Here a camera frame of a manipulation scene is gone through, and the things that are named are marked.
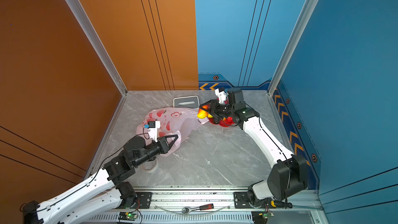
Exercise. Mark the yellow black screwdriver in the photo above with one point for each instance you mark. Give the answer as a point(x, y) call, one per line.
point(280, 204)

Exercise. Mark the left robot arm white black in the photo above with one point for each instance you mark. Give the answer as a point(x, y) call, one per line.
point(104, 190)

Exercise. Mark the right aluminium corner post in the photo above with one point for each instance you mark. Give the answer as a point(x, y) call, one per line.
point(300, 25)

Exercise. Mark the green circuit board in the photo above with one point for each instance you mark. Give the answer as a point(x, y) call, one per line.
point(128, 217)
point(261, 217)

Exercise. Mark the white grey tissue box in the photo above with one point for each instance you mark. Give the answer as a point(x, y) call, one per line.
point(191, 102)

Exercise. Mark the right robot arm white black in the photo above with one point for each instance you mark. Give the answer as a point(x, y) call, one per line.
point(288, 175)

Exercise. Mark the aluminium front rail frame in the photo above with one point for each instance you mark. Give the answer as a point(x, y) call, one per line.
point(167, 203)

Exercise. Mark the pink printed plastic bag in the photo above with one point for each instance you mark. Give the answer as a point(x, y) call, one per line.
point(180, 121)

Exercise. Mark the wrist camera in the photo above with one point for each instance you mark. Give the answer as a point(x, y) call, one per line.
point(222, 95)
point(152, 129)

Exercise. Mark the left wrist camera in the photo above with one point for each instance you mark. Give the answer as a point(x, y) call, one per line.
point(152, 129)

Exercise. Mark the right green circuit board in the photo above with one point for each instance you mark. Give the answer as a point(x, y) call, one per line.
point(261, 217)

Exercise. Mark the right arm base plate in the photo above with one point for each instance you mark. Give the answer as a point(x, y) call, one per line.
point(241, 199)

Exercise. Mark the red handled ratchet wrench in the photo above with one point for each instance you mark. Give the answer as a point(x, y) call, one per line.
point(187, 210)

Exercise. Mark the aluminium corner post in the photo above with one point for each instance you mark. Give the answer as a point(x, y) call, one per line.
point(85, 23)
point(300, 25)

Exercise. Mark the red flower-shaped plate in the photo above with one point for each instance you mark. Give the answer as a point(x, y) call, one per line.
point(222, 114)

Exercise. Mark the left aluminium corner post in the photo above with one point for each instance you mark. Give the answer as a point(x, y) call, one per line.
point(85, 23)

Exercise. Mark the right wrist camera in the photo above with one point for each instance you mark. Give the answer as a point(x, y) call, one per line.
point(222, 95)

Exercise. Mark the left green circuit board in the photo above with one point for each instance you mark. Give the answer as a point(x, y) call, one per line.
point(128, 217)

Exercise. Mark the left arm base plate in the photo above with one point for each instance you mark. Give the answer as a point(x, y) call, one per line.
point(141, 200)

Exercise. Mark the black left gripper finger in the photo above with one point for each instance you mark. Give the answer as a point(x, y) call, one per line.
point(170, 139)
point(173, 148)

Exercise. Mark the red yellow mango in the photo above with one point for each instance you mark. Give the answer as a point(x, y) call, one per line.
point(202, 114)

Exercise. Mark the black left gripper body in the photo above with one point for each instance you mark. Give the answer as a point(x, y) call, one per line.
point(159, 148)

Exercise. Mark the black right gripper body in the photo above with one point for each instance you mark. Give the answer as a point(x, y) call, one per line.
point(222, 110)

